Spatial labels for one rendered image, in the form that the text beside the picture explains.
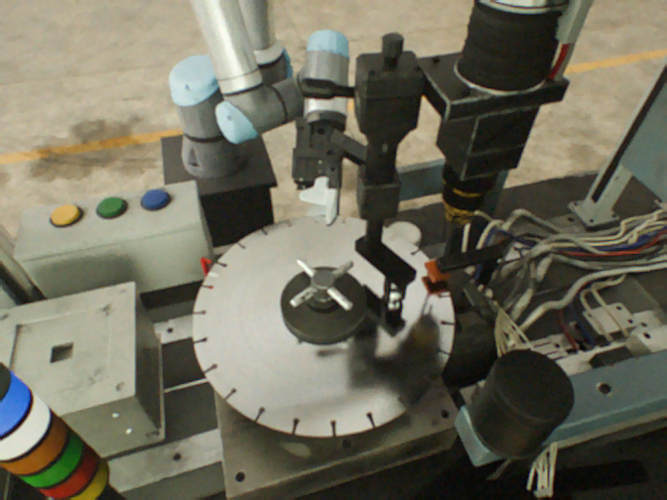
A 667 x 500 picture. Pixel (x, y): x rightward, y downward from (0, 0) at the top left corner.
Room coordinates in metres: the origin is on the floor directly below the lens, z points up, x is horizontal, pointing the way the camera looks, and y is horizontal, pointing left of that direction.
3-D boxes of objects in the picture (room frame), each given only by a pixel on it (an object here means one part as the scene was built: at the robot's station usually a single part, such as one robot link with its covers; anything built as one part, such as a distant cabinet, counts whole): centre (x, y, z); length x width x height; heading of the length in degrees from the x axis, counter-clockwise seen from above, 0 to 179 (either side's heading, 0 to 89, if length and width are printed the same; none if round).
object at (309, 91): (0.41, -0.01, 1.21); 0.08 x 0.06 x 0.03; 106
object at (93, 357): (0.31, 0.35, 0.82); 0.18 x 0.18 x 0.15; 16
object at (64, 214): (0.56, 0.44, 0.90); 0.04 x 0.04 x 0.02
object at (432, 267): (0.40, -0.18, 0.95); 0.10 x 0.03 x 0.07; 106
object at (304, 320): (0.35, 0.01, 0.96); 0.11 x 0.11 x 0.03
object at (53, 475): (0.14, 0.23, 1.05); 0.05 x 0.04 x 0.03; 16
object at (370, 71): (0.39, -0.05, 1.17); 0.06 x 0.05 x 0.20; 97
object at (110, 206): (0.58, 0.37, 0.90); 0.04 x 0.04 x 0.02
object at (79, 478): (0.14, 0.23, 1.02); 0.05 x 0.04 x 0.03; 16
